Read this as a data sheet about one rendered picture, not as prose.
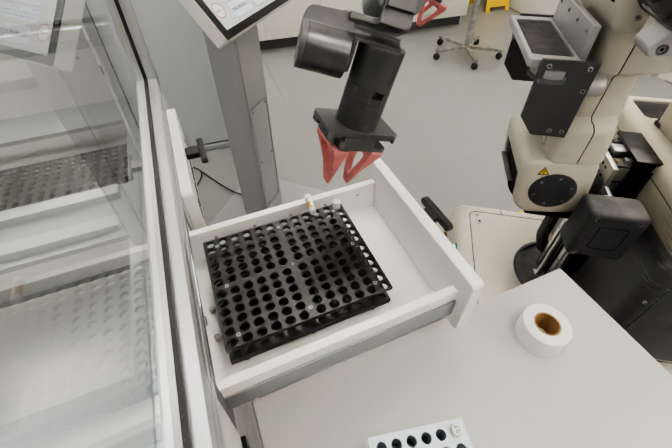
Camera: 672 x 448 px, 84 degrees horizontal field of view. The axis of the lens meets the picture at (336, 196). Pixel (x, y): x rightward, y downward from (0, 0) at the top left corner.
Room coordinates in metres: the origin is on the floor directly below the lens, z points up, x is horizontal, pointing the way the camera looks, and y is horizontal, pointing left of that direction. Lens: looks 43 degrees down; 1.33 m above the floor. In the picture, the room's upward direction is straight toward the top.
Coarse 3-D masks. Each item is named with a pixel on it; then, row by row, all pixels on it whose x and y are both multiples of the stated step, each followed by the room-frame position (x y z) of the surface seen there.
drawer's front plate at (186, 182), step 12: (168, 120) 0.64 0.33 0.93; (180, 132) 0.62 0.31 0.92; (180, 144) 0.56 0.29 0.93; (180, 156) 0.52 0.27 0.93; (180, 168) 0.49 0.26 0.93; (180, 180) 0.46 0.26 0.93; (192, 180) 0.51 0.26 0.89; (192, 192) 0.43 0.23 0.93; (192, 204) 0.42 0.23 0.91; (192, 216) 0.42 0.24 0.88
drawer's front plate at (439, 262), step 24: (384, 168) 0.49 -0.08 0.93; (384, 192) 0.46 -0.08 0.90; (408, 192) 0.43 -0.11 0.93; (384, 216) 0.46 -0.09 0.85; (408, 216) 0.39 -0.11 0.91; (408, 240) 0.38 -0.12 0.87; (432, 240) 0.34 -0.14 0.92; (432, 264) 0.33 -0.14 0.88; (456, 264) 0.29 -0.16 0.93; (432, 288) 0.31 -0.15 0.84; (456, 288) 0.28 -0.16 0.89; (480, 288) 0.26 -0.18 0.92; (456, 312) 0.26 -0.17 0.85
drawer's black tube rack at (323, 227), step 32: (288, 224) 0.39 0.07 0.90; (320, 224) 0.39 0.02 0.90; (224, 256) 0.35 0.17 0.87; (256, 256) 0.33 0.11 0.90; (288, 256) 0.33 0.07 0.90; (320, 256) 0.33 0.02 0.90; (352, 256) 0.33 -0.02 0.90; (224, 288) 0.27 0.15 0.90; (256, 288) 0.27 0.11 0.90; (288, 288) 0.27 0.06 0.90; (320, 288) 0.27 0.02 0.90; (352, 288) 0.29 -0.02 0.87; (384, 288) 0.29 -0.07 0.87; (224, 320) 0.23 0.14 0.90; (256, 320) 0.23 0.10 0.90; (288, 320) 0.25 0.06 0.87; (320, 320) 0.25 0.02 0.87; (256, 352) 0.20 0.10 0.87
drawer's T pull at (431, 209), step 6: (426, 198) 0.43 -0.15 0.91; (426, 204) 0.42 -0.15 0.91; (432, 204) 0.42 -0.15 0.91; (426, 210) 0.41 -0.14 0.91; (432, 210) 0.41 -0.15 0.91; (438, 210) 0.41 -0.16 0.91; (432, 216) 0.39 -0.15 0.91; (438, 216) 0.39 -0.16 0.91; (444, 216) 0.39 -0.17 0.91; (438, 222) 0.39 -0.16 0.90; (444, 222) 0.38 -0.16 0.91; (450, 222) 0.38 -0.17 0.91; (444, 228) 0.38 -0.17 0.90; (450, 228) 0.37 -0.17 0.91
